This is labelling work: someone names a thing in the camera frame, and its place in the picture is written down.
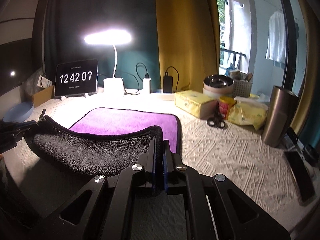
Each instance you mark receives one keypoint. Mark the grey purple microfiber towel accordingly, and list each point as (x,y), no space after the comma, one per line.
(105,141)

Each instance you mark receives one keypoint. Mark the yellow curtain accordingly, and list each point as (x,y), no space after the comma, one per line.
(189,40)

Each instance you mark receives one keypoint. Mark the dark green curtain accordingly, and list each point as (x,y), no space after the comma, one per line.
(68,21)

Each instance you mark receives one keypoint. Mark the steel tumbler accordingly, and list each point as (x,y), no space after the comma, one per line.
(282,108)

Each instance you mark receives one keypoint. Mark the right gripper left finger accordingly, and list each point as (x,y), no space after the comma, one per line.
(147,160)

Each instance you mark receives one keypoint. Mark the white power strip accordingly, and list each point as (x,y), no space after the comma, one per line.
(159,95)

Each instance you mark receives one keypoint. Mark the tablet showing clock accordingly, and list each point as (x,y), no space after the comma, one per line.
(76,78)

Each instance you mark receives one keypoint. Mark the metal bowl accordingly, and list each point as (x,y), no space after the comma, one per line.
(218,81)

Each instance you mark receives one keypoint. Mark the white desk lamp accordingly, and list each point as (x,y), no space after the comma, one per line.
(107,41)

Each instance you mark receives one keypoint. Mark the yellow tissue box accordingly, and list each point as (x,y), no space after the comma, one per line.
(195,103)

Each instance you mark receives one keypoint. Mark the red yellow can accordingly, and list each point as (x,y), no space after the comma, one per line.
(225,104)

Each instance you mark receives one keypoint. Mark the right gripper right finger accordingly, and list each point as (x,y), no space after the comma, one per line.
(172,182)

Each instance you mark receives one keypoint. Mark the white tablet stand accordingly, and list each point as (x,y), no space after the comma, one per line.
(64,97)

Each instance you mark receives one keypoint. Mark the white power adapter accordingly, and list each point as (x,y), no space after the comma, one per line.
(147,84)

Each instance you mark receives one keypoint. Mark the white perforated basket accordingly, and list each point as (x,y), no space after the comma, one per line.
(243,87)

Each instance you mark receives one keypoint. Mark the blue plate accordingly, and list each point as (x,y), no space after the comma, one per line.
(19,113)

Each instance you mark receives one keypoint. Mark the black power adapter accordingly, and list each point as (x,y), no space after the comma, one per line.
(167,83)

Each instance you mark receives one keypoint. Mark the white hanging shirt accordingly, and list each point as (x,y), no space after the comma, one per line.
(276,46)

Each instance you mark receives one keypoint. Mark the white textured tablecloth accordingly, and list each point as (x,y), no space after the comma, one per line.
(237,152)

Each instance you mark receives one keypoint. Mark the cardboard box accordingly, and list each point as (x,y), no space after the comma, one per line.
(42,96)

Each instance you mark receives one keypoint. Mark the black scissors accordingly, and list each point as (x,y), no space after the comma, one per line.
(216,120)

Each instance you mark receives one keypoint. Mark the yellow wet wipes pack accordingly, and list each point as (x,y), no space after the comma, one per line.
(246,114)

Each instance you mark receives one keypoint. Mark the black smartphone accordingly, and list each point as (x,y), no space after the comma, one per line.
(301,177)

